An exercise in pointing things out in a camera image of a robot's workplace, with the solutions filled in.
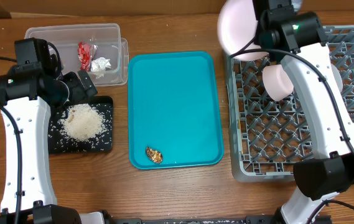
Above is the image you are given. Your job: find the spilled rice pile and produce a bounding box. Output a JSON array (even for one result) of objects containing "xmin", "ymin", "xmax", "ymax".
[{"xmin": 57, "ymin": 104, "xmax": 108, "ymax": 142}]

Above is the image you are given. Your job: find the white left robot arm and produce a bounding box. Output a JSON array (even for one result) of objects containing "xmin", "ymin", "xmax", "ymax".
[{"xmin": 0, "ymin": 38, "xmax": 97, "ymax": 223}]

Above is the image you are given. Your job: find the clear plastic bin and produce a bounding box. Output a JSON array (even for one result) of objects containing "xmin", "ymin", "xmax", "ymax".
[{"xmin": 24, "ymin": 23, "xmax": 129, "ymax": 86}]

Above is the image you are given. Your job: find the white round plate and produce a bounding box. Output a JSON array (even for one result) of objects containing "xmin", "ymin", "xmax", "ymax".
[{"xmin": 217, "ymin": 0, "xmax": 258, "ymax": 55}]

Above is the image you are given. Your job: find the pink bowl with rice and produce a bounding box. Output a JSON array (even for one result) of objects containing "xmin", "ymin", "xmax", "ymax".
[{"xmin": 262, "ymin": 64, "xmax": 294, "ymax": 101}]

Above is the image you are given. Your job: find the white tissue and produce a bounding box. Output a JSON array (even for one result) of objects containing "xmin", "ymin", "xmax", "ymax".
[{"xmin": 91, "ymin": 57, "xmax": 111, "ymax": 79}]

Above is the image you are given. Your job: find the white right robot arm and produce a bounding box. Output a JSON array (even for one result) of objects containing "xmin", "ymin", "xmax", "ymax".
[{"xmin": 253, "ymin": 0, "xmax": 354, "ymax": 223}]

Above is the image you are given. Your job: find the red snack wrapper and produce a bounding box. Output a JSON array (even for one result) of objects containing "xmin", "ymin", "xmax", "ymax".
[{"xmin": 78, "ymin": 42, "xmax": 98, "ymax": 72}]

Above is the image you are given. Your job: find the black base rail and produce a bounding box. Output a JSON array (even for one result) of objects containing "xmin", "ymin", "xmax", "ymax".
[{"xmin": 103, "ymin": 212, "xmax": 283, "ymax": 224}]

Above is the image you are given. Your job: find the gold wrapper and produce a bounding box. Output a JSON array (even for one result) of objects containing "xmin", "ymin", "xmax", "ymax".
[{"xmin": 146, "ymin": 147, "xmax": 163, "ymax": 164}]

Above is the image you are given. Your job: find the grey dishwasher rack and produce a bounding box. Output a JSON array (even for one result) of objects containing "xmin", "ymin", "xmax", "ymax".
[{"xmin": 225, "ymin": 25, "xmax": 354, "ymax": 182}]

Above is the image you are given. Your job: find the teal plastic tray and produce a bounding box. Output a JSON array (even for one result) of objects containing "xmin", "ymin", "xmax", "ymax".
[{"xmin": 128, "ymin": 51, "xmax": 224, "ymax": 170}]

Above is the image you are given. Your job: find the black waste tray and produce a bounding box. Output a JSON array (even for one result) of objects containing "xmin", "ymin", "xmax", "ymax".
[{"xmin": 48, "ymin": 96, "xmax": 113, "ymax": 154}]

